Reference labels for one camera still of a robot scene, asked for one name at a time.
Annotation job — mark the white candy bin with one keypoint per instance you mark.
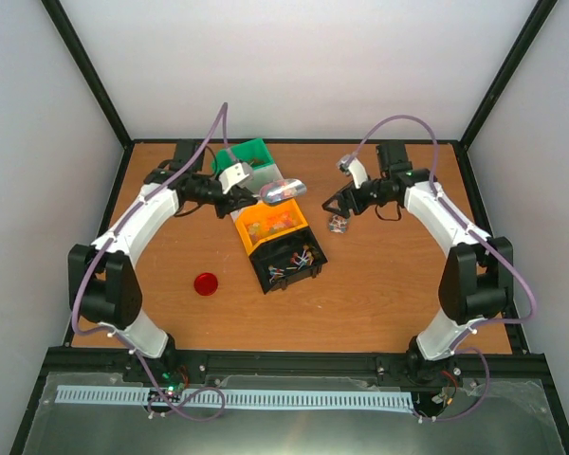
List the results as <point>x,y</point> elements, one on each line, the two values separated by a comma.
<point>264,175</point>

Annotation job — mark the light blue cable duct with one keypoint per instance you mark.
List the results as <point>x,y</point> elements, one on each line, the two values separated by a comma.
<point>397,401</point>

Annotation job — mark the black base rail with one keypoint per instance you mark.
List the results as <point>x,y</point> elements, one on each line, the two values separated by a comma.
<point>381,369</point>

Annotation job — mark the red jar lid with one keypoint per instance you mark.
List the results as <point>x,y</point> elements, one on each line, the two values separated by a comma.
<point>205,284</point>

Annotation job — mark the green candy bin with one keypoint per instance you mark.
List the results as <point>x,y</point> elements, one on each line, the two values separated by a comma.
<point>254,152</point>

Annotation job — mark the yellow candy bin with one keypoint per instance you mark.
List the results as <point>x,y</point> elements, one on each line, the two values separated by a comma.
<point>261,223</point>

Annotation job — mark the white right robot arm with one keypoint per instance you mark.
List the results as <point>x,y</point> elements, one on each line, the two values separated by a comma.
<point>474,288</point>

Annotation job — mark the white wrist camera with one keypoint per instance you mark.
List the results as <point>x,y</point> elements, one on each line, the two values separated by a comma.
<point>351,166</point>
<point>235,175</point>

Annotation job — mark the black enclosure frame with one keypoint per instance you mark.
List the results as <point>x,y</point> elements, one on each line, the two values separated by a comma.
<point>519,364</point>

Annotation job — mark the black candy bin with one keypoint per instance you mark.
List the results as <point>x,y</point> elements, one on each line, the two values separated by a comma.
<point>287,259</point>

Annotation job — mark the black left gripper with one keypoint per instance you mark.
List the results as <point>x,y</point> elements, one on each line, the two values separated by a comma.
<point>237,194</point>

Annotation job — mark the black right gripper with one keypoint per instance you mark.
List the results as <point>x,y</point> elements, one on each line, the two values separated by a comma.
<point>349,194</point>

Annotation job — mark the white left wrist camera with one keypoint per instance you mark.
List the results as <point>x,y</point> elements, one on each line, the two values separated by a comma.
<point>235,175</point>

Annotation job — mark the clear plastic jar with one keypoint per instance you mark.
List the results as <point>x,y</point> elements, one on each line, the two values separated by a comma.
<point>338,224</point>

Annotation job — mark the silver metal scoop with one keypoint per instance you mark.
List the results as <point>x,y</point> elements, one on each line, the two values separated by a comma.
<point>279,191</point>

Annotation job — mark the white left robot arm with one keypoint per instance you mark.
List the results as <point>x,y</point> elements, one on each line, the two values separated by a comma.
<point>102,280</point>

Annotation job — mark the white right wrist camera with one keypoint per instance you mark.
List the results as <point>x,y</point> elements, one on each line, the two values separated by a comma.
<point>351,166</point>

